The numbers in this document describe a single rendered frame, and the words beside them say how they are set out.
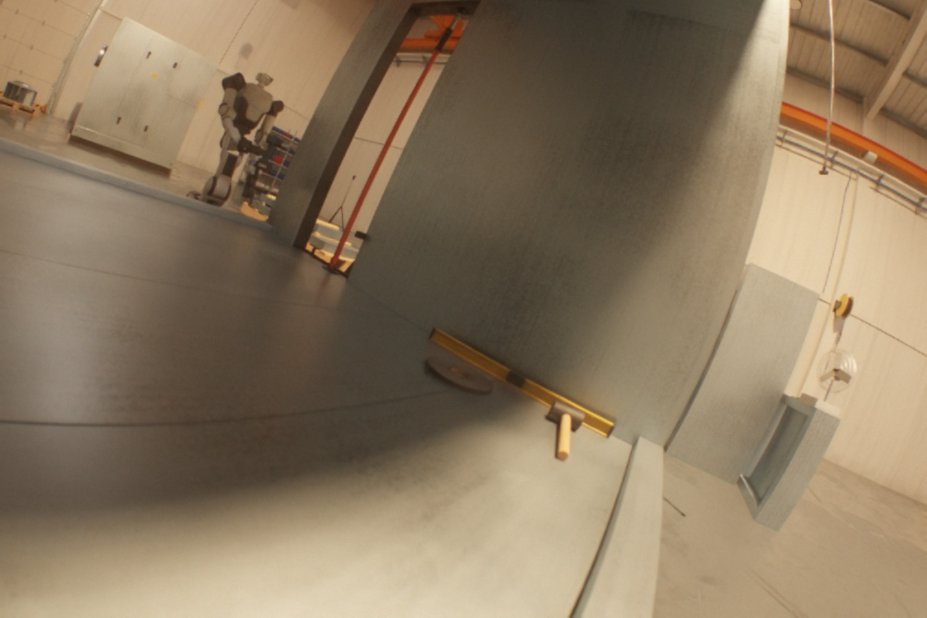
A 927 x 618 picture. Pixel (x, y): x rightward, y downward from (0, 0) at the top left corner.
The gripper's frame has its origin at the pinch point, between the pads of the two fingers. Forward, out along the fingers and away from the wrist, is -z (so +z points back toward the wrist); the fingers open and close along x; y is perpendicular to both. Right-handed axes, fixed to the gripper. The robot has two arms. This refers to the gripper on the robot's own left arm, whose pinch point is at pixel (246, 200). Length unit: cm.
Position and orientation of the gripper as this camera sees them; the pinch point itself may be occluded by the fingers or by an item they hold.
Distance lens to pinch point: 304.6
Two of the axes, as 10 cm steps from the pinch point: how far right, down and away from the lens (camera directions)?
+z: 1.1, -9.9, 1.1
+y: 3.4, 1.4, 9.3
